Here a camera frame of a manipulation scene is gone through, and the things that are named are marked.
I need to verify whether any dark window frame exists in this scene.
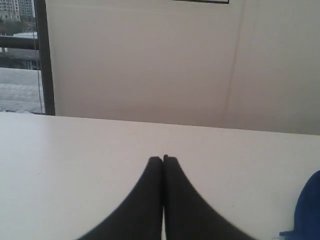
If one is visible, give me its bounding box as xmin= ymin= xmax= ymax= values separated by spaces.
xmin=0 ymin=0 xmax=56 ymax=116

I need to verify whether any blue towel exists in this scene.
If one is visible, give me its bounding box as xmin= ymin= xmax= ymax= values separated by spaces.
xmin=279 ymin=171 xmax=320 ymax=240

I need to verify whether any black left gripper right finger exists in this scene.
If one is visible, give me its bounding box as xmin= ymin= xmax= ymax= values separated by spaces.
xmin=162 ymin=155 xmax=252 ymax=240

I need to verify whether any black picture frame edge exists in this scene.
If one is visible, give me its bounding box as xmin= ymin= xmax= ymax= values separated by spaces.
xmin=174 ymin=0 xmax=230 ymax=5

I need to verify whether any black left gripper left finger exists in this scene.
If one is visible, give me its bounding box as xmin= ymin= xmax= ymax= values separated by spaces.
xmin=80 ymin=156 xmax=163 ymax=240

